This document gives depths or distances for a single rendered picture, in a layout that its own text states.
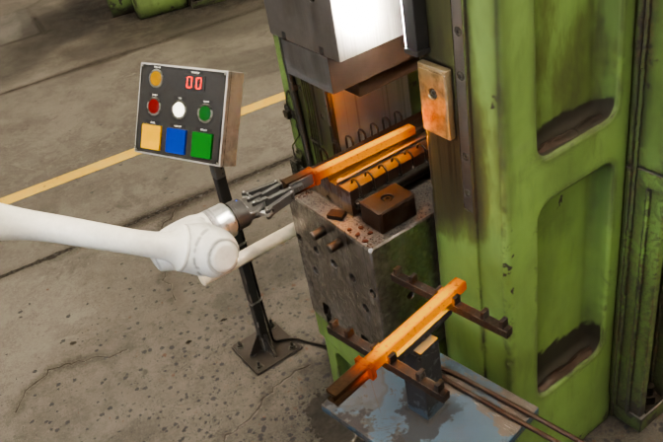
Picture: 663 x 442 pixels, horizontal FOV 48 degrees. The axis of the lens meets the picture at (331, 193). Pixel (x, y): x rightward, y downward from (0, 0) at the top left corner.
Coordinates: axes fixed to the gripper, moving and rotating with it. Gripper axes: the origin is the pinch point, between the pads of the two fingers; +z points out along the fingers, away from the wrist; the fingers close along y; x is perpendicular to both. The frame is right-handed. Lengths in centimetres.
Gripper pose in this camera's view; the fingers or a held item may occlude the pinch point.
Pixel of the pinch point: (299, 182)
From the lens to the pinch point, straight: 190.6
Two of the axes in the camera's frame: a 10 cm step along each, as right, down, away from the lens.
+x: -1.6, -8.2, -5.5
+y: 5.8, 3.8, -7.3
